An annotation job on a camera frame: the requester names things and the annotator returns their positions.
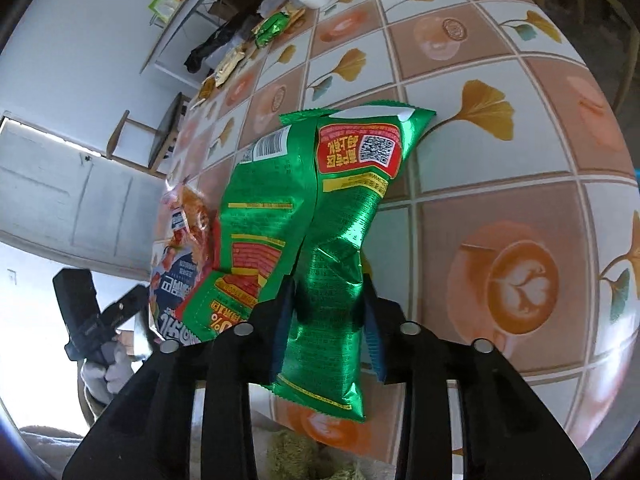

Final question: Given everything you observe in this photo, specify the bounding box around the pink orange snack bag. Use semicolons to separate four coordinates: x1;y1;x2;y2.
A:
149;184;215;346

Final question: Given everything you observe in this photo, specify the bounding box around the green foil snack bag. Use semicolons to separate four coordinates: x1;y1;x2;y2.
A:
177;100;435;422

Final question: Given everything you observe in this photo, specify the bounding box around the gloved left hand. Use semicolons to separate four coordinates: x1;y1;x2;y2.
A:
80;341;134;405

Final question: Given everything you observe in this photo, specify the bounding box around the patterned tablecloth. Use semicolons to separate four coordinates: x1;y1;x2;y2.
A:
164;0;639;444

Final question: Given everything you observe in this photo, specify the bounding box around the wooden chair at left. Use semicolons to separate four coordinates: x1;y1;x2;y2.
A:
104;92;186;179

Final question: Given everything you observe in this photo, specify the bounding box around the small gold candy packet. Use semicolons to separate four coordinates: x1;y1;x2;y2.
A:
214;44;246;88

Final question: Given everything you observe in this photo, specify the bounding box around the white side table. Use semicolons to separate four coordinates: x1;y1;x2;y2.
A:
139;0;262;91

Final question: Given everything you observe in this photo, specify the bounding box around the wooden chair black seat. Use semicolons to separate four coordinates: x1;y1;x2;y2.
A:
534;0;639;114

